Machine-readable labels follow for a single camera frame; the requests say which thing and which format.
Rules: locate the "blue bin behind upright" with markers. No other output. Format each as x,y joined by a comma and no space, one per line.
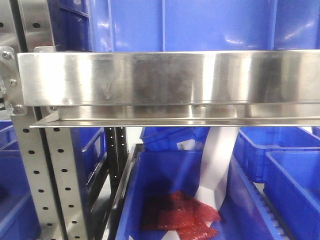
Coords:
93,147

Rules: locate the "white paper sheet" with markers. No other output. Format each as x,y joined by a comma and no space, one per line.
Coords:
214,168

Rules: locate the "perforated steel shelf upright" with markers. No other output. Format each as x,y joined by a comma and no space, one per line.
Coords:
52,157

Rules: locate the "blue bin far left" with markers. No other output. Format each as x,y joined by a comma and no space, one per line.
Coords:
18,217

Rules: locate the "blue bin right front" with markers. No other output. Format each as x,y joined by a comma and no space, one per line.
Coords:
292,184

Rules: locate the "blue bin right rear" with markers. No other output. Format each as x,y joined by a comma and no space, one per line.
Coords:
252,144

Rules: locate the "black perforated shelf post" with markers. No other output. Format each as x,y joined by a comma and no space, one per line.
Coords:
117,155

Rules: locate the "blue bin behind centre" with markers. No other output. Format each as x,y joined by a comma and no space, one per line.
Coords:
157,139

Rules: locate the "blue bin with red bags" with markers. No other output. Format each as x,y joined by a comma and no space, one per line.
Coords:
243,216

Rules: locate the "large blue upper bin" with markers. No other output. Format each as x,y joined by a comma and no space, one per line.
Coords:
190,25

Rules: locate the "stainless steel shelf rail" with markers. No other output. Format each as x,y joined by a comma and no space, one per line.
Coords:
195,88

